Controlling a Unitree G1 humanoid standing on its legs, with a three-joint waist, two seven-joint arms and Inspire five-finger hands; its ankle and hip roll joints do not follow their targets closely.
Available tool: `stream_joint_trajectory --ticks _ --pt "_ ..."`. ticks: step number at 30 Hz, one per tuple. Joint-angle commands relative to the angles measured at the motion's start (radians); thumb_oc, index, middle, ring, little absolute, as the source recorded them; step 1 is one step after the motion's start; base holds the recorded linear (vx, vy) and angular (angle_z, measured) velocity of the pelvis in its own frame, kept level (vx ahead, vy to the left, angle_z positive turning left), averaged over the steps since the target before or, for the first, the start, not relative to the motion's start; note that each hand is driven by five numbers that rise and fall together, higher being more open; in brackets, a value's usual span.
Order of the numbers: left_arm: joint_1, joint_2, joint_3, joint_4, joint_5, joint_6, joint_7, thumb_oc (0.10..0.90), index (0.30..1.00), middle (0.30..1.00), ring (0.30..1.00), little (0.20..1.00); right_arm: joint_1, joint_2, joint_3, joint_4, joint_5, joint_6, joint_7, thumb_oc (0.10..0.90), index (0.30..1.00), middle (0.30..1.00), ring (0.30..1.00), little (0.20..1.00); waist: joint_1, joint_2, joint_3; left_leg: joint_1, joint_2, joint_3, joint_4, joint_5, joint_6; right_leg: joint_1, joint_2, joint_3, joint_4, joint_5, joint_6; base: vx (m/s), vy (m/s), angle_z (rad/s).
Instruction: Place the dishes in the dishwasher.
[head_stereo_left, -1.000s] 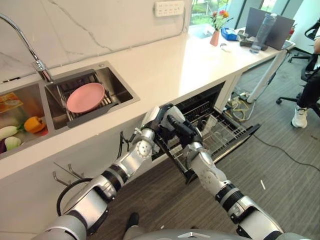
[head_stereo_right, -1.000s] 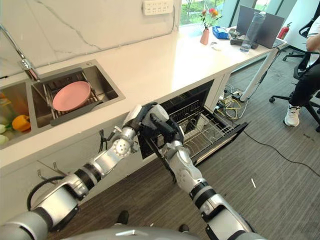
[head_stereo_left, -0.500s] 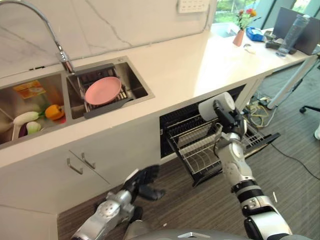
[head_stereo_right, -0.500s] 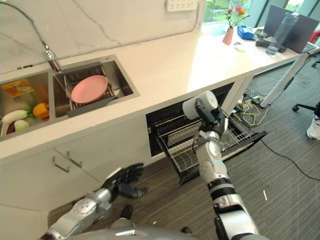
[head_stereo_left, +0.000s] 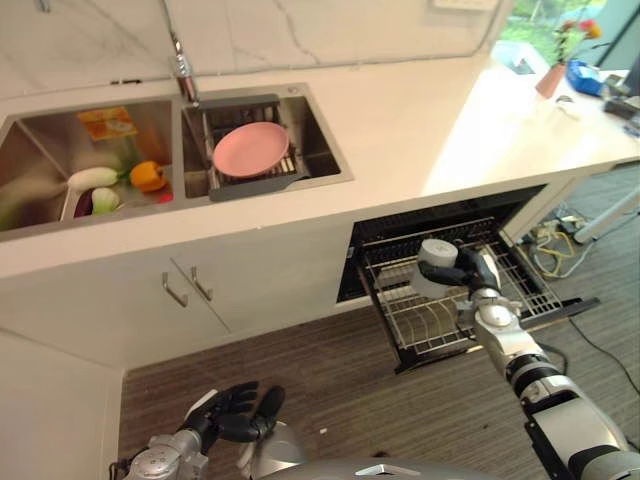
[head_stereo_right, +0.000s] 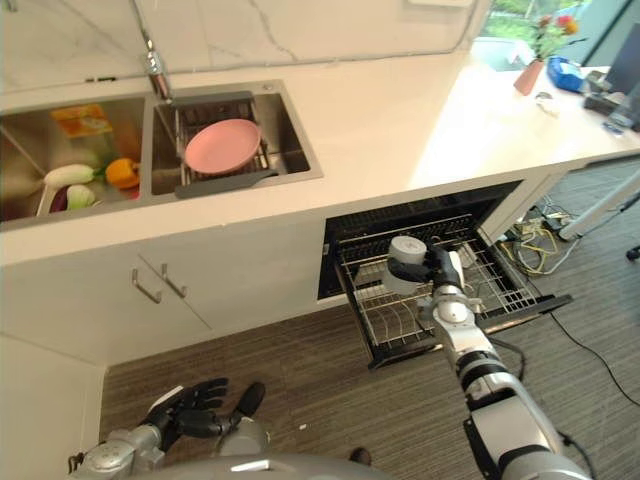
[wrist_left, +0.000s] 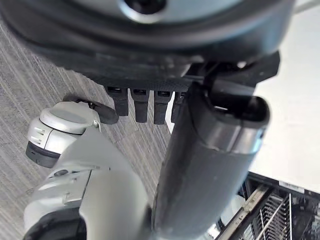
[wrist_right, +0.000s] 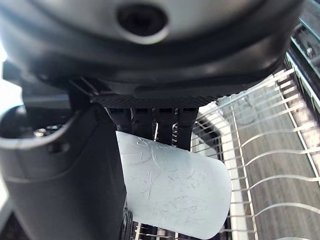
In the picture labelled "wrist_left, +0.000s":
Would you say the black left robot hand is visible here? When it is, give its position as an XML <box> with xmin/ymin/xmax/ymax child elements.
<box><xmin>0</xmin><ymin>0</ymin><xmax>297</xmax><ymax>236</ymax></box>

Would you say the silver robot leg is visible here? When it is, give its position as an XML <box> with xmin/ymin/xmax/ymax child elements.
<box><xmin>23</xmin><ymin>96</ymin><xmax>157</xmax><ymax>240</ymax></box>

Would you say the white cabinet panel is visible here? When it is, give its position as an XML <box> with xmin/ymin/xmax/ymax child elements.
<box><xmin>246</xmin><ymin>11</ymin><xmax>320</xmax><ymax>192</ymax></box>

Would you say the metal wire dishwasher rack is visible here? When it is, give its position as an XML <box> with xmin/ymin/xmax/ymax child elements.
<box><xmin>246</xmin><ymin>188</ymin><xmax>320</xmax><ymax>240</ymax></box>

